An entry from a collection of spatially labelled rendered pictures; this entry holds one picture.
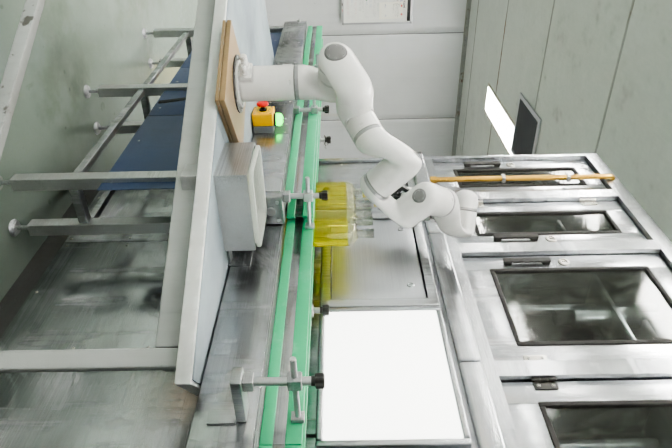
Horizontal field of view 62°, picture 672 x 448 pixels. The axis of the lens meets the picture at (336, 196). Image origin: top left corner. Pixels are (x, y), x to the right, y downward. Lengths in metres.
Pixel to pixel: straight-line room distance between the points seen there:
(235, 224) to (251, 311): 0.22
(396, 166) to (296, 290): 0.40
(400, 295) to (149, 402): 0.72
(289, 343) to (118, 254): 0.87
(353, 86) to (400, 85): 6.49
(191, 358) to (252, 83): 0.72
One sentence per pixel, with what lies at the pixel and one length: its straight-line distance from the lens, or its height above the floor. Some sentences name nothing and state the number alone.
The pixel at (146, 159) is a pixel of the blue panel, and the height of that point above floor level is 0.42.
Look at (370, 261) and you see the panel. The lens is 1.78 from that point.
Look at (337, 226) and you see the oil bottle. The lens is 1.66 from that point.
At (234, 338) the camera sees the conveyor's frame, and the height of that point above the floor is 0.80.
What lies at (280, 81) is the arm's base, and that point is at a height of 0.89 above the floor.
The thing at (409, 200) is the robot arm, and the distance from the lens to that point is 1.48.
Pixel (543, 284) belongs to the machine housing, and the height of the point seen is 1.66.
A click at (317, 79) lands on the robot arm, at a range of 1.54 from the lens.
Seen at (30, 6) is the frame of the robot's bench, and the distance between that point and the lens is 1.89.
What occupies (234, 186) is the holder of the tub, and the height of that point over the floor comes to 0.80.
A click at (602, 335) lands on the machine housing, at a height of 1.75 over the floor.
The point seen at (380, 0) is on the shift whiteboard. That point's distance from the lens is 7.51.
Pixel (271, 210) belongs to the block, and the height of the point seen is 0.85.
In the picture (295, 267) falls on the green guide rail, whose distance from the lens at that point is 1.50.
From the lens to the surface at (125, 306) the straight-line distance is 1.79.
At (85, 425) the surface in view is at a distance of 1.53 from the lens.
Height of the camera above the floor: 1.05
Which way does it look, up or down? level
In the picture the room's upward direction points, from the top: 89 degrees clockwise
